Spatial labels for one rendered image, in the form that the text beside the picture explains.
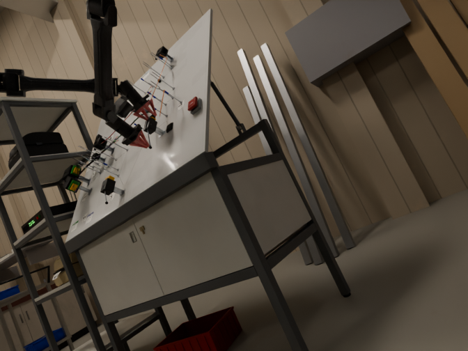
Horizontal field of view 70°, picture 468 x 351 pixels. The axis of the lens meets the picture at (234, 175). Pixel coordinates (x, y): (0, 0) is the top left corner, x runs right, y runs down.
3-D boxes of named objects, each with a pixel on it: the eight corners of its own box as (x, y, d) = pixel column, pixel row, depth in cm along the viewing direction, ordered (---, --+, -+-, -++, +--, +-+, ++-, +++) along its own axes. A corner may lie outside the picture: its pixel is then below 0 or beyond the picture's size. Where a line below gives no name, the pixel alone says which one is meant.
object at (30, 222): (46, 218, 199) (42, 207, 200) (24, 236, 219) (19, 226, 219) (95, 205, 226) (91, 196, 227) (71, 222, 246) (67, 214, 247)
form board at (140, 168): (68, 243, 192) (65, 242, 191) (104, 116, 251) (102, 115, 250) (208, 152, 127) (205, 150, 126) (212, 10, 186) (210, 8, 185)
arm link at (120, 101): (90, 108, 134) (106, 116, 131) (108, 86, 137) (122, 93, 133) (107, 124, 145) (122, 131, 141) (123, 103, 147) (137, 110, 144)
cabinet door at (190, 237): (252, 266, 125) (209, 172, 129) (163, 296, 155) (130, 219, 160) (255, 263, 127) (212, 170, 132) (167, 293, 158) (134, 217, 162)
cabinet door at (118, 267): (164, 295, 156) (131, 219, 160) (104, 315, 186) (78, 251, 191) (166, 294, 158) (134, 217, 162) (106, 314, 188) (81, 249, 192)
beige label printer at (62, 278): (73, 279, 197) (61, 248, 200) (56, 288, 208) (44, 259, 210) (114, 261, 223) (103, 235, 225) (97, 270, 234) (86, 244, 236)
